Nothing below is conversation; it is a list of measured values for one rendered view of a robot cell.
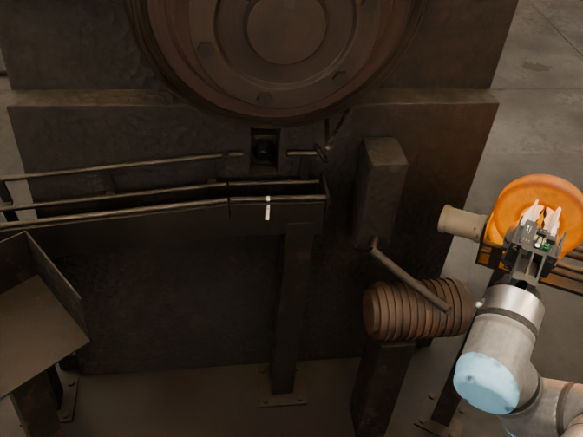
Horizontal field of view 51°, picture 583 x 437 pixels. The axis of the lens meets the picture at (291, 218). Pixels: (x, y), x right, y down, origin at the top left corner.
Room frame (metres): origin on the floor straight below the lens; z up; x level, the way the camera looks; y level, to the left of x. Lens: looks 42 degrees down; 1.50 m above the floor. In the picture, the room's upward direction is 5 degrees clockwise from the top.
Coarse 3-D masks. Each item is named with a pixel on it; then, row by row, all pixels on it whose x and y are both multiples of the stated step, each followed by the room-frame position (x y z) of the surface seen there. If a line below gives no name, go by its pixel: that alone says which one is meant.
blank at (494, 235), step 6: (492, 216) 0.93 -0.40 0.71; (540, 216) 0.89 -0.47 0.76; (492, 222) 0.92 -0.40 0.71; (540, 222) 0.89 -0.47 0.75; (492, 228) 0.92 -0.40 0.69; (492, 234) 0.92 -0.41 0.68; (498, 234) 0.92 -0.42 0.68; (492, 240) 0.92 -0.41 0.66; (498, 240) 0.91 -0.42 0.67; (558, 258) 0.87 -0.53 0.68
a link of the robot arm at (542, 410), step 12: (540, 384) 0.52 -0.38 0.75; (552, 384) 0.53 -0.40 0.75; (564, 384) 0.52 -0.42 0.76; (540, 396) 0.51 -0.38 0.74; (552, 396) 0.50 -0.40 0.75; (516, 408) 0.49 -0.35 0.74; (528, 408) 0.49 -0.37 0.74; (540, 408) 0.49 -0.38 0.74; (552, 408) 0.49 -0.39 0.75; (504, 420) 0.49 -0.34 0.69; (516, 420) 0.49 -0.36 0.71; (528, 420) 0.49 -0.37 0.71; (540, 420) 0.48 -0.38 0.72; (552, 420) 0.47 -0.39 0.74; (516, 432) 0.49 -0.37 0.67; (528, 432) 0.48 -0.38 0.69; (540, 432) 0.47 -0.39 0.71; (552, 432) 0.47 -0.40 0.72
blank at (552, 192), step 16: (528, 176) 0.84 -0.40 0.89; (544, 176) 0.83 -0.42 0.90; (512, 192) 0.83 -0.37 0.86; (528, 192) 0.82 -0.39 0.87; (544, 192) 0.81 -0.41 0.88; (560, 192) 0.80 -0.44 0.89; (576, 192) 0.80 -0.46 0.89; (496, 208) 0.83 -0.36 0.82; (512, 208) 0.82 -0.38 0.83; (576, 208) 0.79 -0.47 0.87; (496, 224) 0.83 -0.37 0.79; (512, 224) 0.82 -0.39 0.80; (560, 224) 0.79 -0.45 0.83; (576, 224) 0.78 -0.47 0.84; (576, 240) 0.77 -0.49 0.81
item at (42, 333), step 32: (0, 256) 0.72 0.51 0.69; (32, 256) 0.76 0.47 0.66; (0, 288) 0.71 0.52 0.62; (32, 288) 0.73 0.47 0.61; (64, 288) 0.67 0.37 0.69; (0, 320) 0.65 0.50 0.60; (32, 320) 0.66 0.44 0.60; (64, 320) 0.66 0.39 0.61; (0, 352) 0.59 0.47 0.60; (32, 352) 0.59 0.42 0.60; (64, 352) 0.60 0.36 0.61; (0, 384) 0.53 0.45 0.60; (32, 384) 0.60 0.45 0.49; (32, 416) 0.59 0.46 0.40
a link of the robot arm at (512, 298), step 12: (492, 288) 0.63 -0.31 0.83; (504, 288) 0.62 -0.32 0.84; (516, 288) 0.62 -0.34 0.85; (492, 300) 0.61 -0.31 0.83; (504, 300) 0.60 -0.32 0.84; (516, 300) 0.60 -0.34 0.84; (528, 300) 0.60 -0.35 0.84; (516, 312) 0.58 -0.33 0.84; (528, 312) 0.58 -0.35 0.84; (540, 312) 0.59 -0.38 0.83
